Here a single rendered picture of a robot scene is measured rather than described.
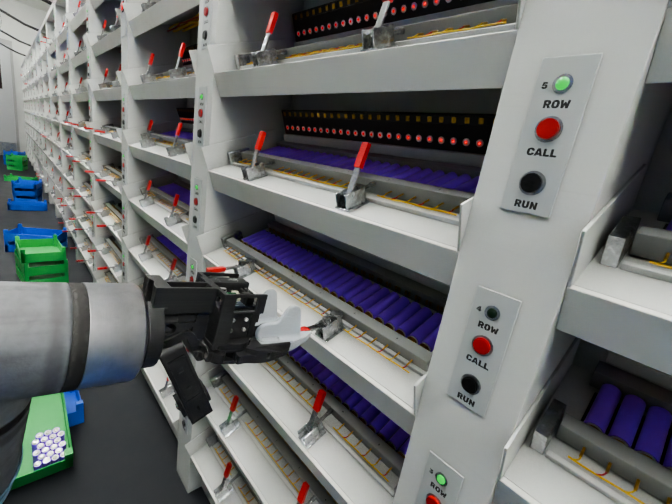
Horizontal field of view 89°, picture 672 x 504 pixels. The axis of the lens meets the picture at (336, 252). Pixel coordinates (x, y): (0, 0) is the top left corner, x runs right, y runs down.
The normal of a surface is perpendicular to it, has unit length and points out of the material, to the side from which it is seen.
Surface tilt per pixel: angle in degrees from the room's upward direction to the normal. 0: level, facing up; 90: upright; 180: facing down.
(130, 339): 74
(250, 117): 90
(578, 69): 90
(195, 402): 90
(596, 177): 90
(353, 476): 21
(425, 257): 111
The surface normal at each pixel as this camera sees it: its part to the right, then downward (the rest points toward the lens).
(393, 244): -0.73, 0.40
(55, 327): 0.70, -0.32
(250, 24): 0.67, 0.29
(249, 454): -0.11, -0.87
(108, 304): 0.56, -0.69
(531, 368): -0.72, 0.07
